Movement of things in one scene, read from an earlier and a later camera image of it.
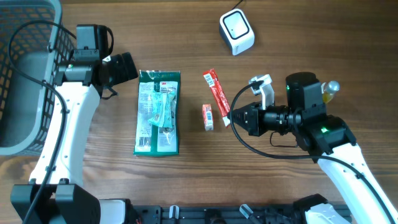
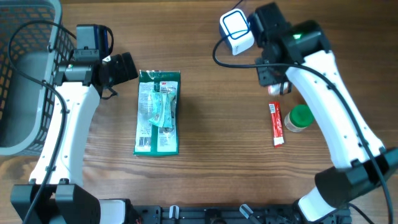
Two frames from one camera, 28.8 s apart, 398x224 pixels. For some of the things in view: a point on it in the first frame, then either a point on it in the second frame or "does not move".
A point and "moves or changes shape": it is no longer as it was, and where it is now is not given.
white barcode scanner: x=234 y=27 does not move
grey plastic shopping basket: x=35 y=40 does not move
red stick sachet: x=218 y=94 moves or changes shape
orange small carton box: x=208 y=117 → x=275 y=89
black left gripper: x=123 y=74 does not move
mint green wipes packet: x=162 y=109 does not move
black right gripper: x=254 y=122 → x=265 y=79
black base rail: x=303 y=214 does not move
